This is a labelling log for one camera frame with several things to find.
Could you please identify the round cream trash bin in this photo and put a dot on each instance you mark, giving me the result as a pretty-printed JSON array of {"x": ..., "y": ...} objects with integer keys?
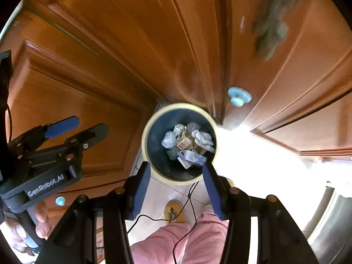
[{"x": 177, "y": 140}]

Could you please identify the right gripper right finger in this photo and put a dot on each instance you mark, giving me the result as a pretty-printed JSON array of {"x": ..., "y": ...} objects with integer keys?
[{"x": 279, "y": 238}]

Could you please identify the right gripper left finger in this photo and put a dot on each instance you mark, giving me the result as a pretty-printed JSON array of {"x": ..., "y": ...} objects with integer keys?
[{"x": 73, "y": 240}]

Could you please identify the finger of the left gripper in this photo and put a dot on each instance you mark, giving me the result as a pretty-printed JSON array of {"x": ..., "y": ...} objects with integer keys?
[
  {"x": 75, "y": 144},
  {"x": 32, "y": 139}
]

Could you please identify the peach green snack bag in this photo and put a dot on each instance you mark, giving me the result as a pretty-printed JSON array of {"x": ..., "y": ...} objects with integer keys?
[{"x": 184, "y": 144}]

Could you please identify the pale blue cabinet knob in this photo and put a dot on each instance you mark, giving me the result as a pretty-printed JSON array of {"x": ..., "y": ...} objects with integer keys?
[{"x": 238, "y": 96}]

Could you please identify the wooden cabinet door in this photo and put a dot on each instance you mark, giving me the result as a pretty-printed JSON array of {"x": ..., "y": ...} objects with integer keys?
[{"x": 172, "y": 45}]

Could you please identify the left yellow slipper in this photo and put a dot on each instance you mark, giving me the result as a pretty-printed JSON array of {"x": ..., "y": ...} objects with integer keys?
[{"x": 174, "y": 212}]

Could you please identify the blue white carton box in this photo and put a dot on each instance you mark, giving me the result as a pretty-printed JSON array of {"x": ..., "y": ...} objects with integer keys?
[{"x": 188, "y": 158}]

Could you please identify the pink trousers legs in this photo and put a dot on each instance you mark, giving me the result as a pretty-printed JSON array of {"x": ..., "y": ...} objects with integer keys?
[{"x": 174, "y": 241}]

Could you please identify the person's left hand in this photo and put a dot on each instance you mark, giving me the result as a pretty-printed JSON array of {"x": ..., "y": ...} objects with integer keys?
[{"x": 15, "y": 231}]

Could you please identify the crumpled white tissue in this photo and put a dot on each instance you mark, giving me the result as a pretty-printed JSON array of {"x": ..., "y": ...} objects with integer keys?
[{"x": 203, "y": 140}]

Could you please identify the crumpled clear plastic wrap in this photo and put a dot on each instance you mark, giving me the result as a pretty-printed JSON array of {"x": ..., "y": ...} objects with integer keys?
[{"x": 169, "y": 140}]

